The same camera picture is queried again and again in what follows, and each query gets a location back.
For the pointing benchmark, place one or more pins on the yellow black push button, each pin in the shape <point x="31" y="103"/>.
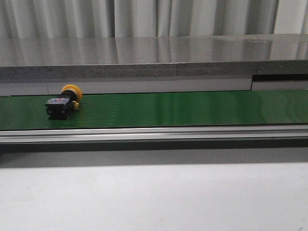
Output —
<point x="62" y="106"/>

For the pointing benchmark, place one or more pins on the green conveyor belt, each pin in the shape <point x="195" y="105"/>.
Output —
<point x="161" y="109"/>

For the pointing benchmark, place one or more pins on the grey speckled stone slab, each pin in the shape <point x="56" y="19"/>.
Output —
<point x="75" y="58"/>

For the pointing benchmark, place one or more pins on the white pleated curtain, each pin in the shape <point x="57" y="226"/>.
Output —
<point x="150" y="18"/>

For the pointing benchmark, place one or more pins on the grey rear guide rail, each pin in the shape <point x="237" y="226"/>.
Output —
<point x="110" y="85"/>

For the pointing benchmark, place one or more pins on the aluminium conveyor side rail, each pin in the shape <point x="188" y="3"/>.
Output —
<point x="157" y="133"/>

